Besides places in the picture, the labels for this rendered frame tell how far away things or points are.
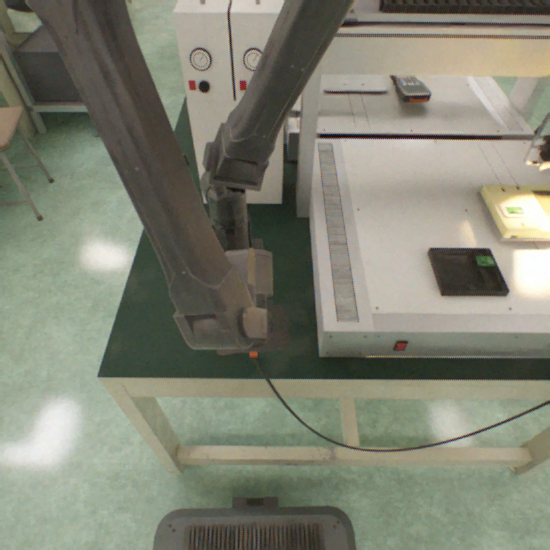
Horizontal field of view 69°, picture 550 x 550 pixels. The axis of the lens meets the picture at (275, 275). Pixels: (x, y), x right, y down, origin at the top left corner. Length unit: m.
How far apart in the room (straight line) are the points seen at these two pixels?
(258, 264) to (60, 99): 2.74
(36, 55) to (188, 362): 2.51
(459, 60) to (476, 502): 1.31
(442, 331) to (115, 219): 1.91
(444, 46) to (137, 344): 0.84
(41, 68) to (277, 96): 2.69
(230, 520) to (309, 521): 0.21
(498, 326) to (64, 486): 1.41
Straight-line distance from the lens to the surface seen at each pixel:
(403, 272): 0.87
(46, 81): 3.14
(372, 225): 0.95
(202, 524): 1.25
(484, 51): 0.96
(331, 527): 1.24
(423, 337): 0.81
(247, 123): 0.52
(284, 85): 0.48
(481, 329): 0.83
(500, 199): 1.06
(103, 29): 0.38
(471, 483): 1.66
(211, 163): 0.59
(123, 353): 0.89
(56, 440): 1.74
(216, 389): 0.87
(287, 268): 0.97
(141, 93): 0.39
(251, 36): 0.92
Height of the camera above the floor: 1.48
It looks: 50 degrees down
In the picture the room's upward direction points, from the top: straight up
